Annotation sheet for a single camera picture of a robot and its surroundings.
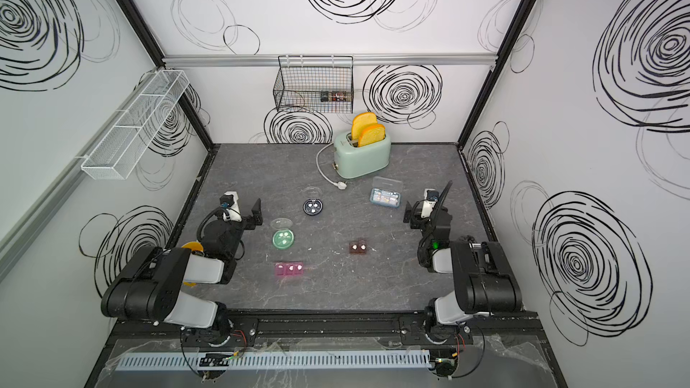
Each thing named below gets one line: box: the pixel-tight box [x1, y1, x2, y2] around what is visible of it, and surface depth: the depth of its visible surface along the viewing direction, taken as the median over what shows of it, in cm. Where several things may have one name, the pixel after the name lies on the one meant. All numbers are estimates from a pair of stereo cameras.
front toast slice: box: [357, 123, 386, 148], surface depth 99 cm
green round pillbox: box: [270, 217, 295, 250], surface depth 93 cm
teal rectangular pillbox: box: [370, 176, 404, 209], surface depth 104 cm
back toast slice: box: [351, 111, 379, 141], surface depth 101 cm
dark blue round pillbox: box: [300, 185, 324, 216], surface depth 101 cm
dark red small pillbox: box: [349, 238, 368, 255], surface depth 91 cm
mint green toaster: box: [331, 132, 392, 179], surface depth 104 cm
